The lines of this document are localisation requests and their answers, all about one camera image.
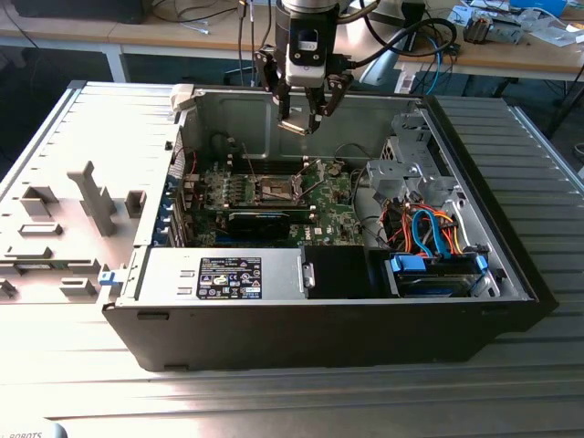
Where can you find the black monitor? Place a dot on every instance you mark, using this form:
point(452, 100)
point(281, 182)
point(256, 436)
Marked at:
point(68, 9)

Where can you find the blue expansion slot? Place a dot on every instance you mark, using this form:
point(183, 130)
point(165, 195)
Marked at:
point(222, 240)

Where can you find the white plastic block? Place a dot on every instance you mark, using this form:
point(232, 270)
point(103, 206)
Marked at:
point(182, 96)

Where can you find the black RAM slot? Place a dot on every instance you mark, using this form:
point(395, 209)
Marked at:
point(303, 211)
point(278, 172)
point(278, 167)
point(274, 206)
point(278, 159)
point(278, 163)

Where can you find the printed white sheet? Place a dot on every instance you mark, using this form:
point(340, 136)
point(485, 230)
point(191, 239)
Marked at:
point(458, 16)

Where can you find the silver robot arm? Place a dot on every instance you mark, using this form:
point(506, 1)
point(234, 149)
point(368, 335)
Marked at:
point(310, 3)

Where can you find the green motherboard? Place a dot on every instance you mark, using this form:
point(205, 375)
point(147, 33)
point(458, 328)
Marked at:
point(337, 201)

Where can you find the copper finned cooler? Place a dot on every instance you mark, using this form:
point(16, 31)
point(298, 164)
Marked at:
point(476, 29)

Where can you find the white papers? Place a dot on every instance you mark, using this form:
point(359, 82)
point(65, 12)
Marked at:
point(554, 34)

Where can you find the wooden desk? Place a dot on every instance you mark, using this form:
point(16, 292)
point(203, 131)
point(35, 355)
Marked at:
point(502, 57)
point(137, 36)

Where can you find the grey power supply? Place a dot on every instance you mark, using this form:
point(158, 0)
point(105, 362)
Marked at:
point(169, 274)

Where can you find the metal drive cage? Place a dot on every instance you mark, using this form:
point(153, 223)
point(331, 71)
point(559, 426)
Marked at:
point(397, 175)

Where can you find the black power supply label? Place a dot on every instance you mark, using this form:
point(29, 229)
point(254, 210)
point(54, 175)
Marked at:
point(228, 278)

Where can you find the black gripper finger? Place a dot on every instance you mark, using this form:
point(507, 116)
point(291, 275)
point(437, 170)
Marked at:
point(269, 68)
point(340, 86)

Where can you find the hard disk in blue carrier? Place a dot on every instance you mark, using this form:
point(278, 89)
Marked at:
point(406, 263)

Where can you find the metal bracket device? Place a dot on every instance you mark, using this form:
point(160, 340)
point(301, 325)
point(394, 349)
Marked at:
point(506, 32)

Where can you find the blue card retainer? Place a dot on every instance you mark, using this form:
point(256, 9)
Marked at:
point(165, 203)

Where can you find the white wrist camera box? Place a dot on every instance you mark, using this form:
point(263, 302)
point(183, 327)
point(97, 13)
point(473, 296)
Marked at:
point(305, 75)

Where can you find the CPU socket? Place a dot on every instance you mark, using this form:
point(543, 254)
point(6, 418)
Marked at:
point(276, 184)

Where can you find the silver green CPU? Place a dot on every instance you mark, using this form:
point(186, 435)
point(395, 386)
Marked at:
point(292, 127)

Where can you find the blue plastic latch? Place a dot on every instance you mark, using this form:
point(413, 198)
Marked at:
point(107, 278)

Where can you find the blue box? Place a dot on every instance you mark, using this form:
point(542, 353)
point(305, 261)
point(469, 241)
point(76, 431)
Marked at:
point(538, 4)

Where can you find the grey metal bracket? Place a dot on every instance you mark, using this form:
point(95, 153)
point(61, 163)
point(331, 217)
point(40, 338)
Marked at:
point(309, 274)

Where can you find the round coin battery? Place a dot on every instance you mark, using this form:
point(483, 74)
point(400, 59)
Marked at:
point(335, 169)

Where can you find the white code label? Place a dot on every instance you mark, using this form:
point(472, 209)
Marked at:
point(406, 83)

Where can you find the black graphics card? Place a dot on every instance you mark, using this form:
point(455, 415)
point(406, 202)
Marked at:
point(260, 226)

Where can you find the black PC case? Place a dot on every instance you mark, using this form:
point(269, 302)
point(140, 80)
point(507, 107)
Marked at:
point(319, 333)

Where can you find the grey parts rack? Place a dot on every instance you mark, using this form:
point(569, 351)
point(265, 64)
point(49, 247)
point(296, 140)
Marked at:
point(96, 205)

